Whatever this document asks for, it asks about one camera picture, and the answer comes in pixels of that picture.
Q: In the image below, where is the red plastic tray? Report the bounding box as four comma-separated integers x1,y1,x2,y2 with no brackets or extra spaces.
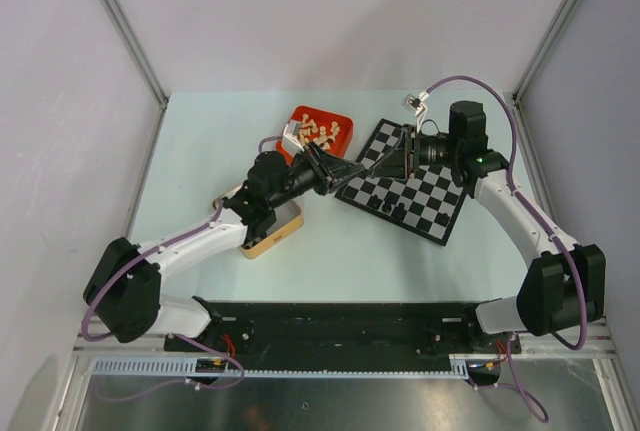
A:
276,106,354,164

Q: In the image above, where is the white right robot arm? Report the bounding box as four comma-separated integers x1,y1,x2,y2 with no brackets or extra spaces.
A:
369,95,606,352

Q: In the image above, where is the pile of white chess pieces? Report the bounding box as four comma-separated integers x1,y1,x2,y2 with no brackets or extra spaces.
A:
300,113,341,151

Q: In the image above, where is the black and white chessboard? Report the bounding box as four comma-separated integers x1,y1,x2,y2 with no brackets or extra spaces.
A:
333,118,474,248

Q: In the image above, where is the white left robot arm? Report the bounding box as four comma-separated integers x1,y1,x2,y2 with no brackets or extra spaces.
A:
81,144,367,351

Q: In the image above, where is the gold metal tin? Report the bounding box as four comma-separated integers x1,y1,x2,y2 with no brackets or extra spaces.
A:
207,186,304,260

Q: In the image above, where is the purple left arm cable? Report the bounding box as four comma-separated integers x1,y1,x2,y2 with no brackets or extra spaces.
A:
79,135,281,402

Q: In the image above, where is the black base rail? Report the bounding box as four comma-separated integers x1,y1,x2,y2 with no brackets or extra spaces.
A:
193,301,509,356

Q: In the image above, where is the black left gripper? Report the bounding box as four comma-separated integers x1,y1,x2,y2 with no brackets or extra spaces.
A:
268,141,365,210

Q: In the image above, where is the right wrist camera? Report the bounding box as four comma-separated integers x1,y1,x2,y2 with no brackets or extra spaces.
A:
403,91,429,119

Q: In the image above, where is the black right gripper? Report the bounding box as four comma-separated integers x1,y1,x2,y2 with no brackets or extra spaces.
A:
368,125,461,181

